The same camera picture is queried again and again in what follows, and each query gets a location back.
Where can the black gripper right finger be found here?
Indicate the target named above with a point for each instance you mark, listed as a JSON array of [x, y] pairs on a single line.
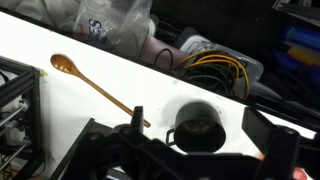
[[280, 146]]

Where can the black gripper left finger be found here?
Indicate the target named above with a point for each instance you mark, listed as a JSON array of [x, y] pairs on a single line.
[[136, 126]]

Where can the wooden spoon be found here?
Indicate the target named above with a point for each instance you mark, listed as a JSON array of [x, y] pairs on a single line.
[[100, 90]]

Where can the pink soft object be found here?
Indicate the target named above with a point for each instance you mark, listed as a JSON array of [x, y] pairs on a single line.
[[153, 50]]

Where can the clear plastic bag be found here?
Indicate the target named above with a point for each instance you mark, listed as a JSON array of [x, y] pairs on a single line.
[[113, 26]]

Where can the black metal frame machine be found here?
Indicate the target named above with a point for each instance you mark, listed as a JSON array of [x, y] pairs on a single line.
[[31, 100]]

